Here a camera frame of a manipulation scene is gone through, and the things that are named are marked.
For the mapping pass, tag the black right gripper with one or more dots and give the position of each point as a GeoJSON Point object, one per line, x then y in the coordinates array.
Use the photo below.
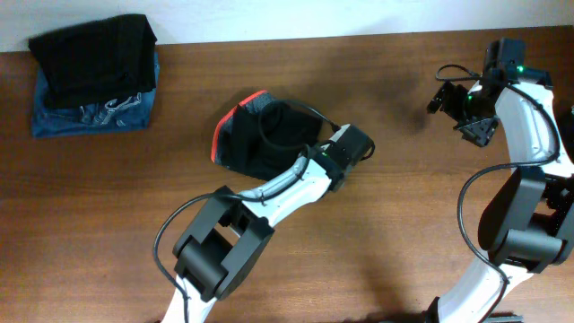
{"type": "Point", "coordinates": [451, 108]}

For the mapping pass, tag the dark crumpled garment pile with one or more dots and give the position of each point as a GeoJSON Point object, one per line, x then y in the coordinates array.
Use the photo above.
{"type": "Point", "coordinates": [565, 126]}

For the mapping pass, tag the folded blue jeans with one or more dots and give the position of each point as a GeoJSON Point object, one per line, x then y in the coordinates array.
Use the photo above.
{"type": "Point", "coordinates": [118, 115]}

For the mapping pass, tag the folded black garment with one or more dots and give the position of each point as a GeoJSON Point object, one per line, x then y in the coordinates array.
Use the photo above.
{"type": "Point", "coordinates": [96, 61]}

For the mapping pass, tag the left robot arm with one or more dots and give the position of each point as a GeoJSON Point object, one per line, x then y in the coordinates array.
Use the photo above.
{"type": "Point", "coordinates": [219, 248]}

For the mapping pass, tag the black leggings red waistband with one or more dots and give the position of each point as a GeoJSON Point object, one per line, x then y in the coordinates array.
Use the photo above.
{"type": "Point", "coordinates": [261, 136]}

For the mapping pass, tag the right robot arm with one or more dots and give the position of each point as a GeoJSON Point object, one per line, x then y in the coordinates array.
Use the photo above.
{"type": "Point", "coordinates": [528, 225]}

